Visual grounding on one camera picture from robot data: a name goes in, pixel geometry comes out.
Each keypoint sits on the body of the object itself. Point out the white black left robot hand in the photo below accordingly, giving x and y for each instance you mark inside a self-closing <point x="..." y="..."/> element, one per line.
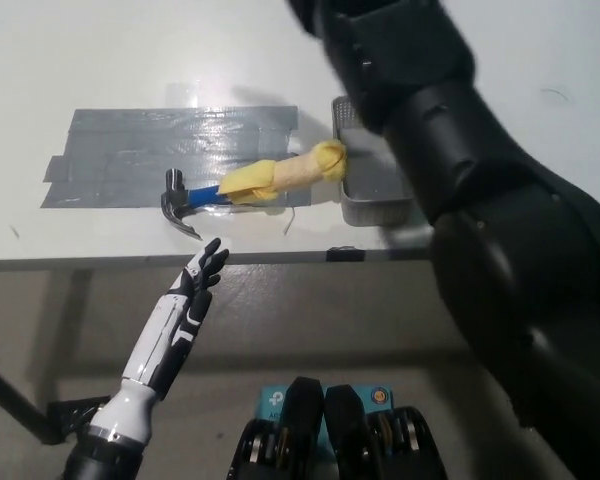
<point x="175" y="325"/>

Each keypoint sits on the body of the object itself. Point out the blue hammer with yellow wrap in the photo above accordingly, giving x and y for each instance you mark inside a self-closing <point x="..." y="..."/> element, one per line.
<point x="290" y="172"/>

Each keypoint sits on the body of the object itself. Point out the gray plastic basket container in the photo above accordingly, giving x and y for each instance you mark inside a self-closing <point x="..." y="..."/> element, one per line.
<point x="375" y="187"/>

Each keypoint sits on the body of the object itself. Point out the teal cardboard box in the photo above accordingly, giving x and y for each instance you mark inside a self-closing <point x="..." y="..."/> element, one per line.
<point x="274" y="400"/>

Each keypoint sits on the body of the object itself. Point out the black floor tape patch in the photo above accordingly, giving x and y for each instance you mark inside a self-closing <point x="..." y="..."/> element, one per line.
<point x="72" y="417"/>

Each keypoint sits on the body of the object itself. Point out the black metal table leg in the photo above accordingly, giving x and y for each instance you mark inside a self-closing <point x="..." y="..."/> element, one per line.
<point x="5" y="395"/>

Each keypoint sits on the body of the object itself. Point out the gray duct tape patch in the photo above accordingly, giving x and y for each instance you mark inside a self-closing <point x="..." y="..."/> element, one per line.
<point x="145" y="150"/>

